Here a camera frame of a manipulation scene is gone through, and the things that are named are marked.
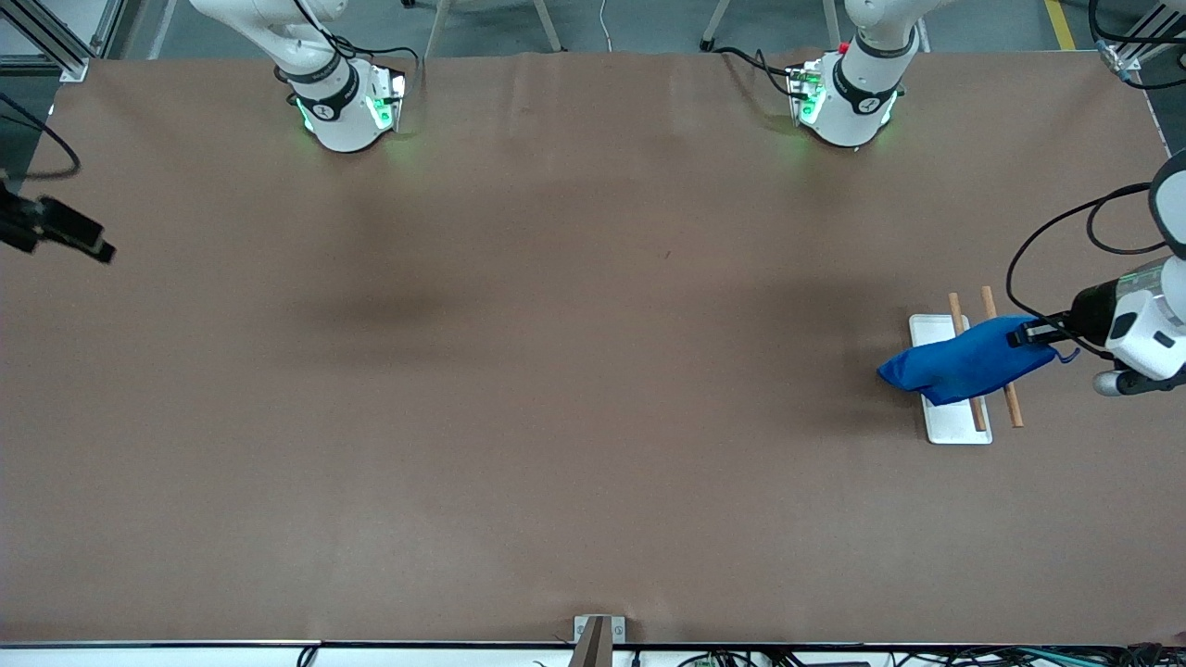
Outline blue towel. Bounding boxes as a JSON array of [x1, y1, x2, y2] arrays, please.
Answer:
[[877, 315, 1081, 408]]

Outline white rack with wooden rods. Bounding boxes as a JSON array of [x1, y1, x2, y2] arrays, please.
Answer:
[[908, 285, 1026, 447]]

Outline brown table cover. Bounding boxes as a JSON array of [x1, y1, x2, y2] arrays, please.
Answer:
[[0, 48, 1186, 646]]

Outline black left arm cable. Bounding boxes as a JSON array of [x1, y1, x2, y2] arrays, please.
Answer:
[[1005, 182, 1170, 360]]

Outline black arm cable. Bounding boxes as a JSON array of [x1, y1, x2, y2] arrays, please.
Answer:
[[0, 91, 82, 182], [1005, 182, 1170, 360]]

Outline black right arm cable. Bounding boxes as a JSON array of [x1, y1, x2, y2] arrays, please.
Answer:
[[0, 91, 82, 182]]

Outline aluminium frame profile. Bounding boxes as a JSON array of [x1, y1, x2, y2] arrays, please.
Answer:
[[1098, 0, 1186, 77], [0, 0, 128, 82]]

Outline black base cable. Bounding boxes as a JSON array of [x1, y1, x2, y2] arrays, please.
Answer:
[[329, 35, 423, 94], [715, 46, 809, 99]]

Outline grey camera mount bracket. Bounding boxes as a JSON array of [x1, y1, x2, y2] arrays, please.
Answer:
[[567, 615, 627, 667]]

